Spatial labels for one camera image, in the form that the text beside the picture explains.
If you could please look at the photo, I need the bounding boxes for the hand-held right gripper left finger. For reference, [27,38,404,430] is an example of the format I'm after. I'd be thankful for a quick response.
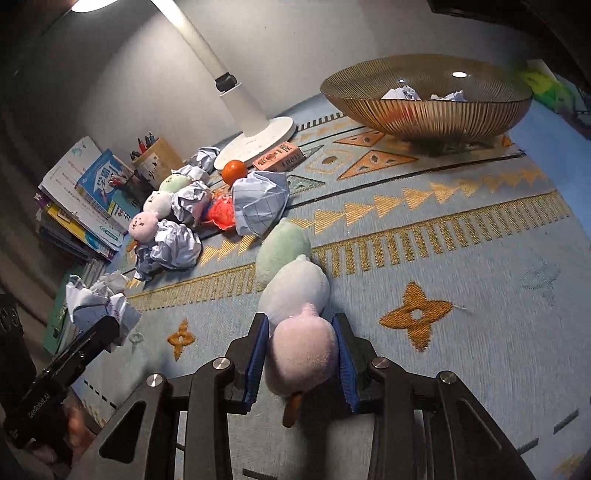
[69,313,271,480]

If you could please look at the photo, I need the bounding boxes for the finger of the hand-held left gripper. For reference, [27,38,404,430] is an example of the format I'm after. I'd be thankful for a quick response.
[44,316,121,385]

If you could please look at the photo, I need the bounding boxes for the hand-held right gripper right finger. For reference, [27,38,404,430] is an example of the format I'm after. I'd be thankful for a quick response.
[330,313,539,480]

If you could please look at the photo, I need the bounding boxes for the pink white green dango plush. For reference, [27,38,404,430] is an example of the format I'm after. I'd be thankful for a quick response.
[255,217,341,428]
[126,172,197,253]

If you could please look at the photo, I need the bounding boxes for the red and white plush toy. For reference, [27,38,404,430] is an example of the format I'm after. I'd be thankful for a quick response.
[202,193,236,230]

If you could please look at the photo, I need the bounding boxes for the lined paper sheet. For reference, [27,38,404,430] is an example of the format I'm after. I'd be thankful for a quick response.
[231,170,291,237]

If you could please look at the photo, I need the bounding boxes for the pink card box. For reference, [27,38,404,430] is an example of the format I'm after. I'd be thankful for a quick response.
[252,142,304,172]

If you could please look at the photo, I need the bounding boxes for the amber ribbed glass bowl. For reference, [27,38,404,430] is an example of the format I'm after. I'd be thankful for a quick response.
[320,54,534,141]

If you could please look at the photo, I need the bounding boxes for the person's left hand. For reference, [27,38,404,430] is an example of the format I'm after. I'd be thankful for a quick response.
[67,402,100,452]

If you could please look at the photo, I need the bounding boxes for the stack of books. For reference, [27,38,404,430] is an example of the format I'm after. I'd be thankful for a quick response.
[36,189,126,265]

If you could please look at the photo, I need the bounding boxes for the black mesh pen holder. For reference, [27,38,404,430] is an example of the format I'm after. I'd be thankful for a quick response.
[111,175,140,205]

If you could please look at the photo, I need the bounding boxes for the white workbook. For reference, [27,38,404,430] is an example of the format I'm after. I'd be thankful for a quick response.
[39,136,103,217]

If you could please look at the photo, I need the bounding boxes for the beige pen holder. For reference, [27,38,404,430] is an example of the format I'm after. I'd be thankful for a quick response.
[132,137,185,185]

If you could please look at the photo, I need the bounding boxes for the bunch of coloured pens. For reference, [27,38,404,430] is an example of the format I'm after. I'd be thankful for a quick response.
[130,133,158,154]

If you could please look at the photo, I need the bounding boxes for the white desk lamp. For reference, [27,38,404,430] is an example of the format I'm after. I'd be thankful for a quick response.
[69,0,296,171]

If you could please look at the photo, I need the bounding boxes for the green yellow cloth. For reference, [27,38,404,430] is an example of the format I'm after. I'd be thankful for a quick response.
[517,60,579,112]

